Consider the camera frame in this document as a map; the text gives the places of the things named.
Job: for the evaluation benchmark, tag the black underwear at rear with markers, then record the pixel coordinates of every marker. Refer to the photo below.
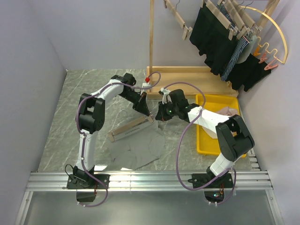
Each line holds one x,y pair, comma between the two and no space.
248,73

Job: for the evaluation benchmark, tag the yellow plastic tray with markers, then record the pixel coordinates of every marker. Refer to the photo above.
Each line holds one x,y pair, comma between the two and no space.
206,145

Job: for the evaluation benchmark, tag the gold arc hanger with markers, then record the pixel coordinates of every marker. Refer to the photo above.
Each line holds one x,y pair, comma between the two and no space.
266,17

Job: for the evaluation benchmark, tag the black underwear on hanger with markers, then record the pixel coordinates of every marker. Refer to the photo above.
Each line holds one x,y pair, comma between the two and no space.
212,39

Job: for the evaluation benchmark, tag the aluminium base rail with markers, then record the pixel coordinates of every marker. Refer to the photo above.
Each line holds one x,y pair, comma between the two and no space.
149,198

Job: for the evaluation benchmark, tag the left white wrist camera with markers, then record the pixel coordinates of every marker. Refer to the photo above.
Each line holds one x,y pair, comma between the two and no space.
146,85

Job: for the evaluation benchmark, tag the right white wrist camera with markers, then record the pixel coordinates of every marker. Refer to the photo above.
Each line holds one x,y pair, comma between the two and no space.
164,92

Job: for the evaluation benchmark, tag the wooden clothes rack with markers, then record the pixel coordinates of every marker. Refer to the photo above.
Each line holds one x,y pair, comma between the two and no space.
199,76

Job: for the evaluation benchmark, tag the pink clothes peg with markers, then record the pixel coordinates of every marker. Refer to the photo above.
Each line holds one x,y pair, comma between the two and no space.
264,56

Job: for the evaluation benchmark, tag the light grey underwear hanging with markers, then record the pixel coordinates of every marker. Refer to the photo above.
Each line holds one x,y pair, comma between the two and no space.
250,41

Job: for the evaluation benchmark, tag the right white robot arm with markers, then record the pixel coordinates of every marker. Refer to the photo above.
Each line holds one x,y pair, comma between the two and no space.
233,136

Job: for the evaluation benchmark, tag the wooden hanger holding striped underwear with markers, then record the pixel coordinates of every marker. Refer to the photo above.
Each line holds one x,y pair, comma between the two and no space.
242,28

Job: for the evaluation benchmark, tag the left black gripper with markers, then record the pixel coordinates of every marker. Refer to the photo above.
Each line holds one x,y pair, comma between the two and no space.
140,105

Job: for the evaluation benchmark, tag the wooden hanger holding black underwear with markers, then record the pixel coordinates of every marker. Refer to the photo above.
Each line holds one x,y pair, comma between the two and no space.
222,18

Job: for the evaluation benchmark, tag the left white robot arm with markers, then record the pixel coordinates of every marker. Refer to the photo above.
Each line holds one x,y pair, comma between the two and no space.
90,118

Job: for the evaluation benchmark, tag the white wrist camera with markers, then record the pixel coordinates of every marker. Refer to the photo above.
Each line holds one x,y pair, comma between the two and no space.
164,92
146,85

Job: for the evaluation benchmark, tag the wooden clip hanger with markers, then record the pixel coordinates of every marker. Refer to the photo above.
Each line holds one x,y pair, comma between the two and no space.
249,22
130,128
186,29

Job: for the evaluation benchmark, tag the beige underwear in tray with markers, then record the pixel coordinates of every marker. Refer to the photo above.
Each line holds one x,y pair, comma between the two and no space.
227,111

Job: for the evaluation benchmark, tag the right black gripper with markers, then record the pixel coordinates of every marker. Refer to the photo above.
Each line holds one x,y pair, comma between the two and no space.
161,115

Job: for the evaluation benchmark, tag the striped blue underwear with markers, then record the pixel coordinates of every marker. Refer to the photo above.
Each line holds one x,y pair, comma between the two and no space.
238,48

